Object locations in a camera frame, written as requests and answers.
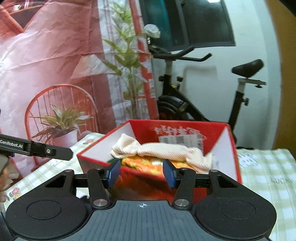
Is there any dark window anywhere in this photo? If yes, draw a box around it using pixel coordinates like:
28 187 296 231
140 0 235 52

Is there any checkered floral tablecloth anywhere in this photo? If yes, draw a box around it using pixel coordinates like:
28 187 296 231
0 131 296 241

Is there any white plastic bag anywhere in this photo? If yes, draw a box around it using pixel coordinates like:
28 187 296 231
144 24 161 39

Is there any black exercise bike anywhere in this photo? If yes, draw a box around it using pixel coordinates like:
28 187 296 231
147 44 266 149

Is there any orange floral oven mitt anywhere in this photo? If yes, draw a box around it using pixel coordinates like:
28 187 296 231
108 155 197 176

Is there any red strawberry cardboard box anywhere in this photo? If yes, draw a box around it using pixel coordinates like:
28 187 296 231
77 120 241 201

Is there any brown wooden door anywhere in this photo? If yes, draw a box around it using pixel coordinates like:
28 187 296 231
266 1 295 155

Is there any cream knitted cloth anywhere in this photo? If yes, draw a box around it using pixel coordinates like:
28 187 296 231
110 133 213 174

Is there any pink printed backdrop curtain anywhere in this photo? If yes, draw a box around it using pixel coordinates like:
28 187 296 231
1 1 159 147

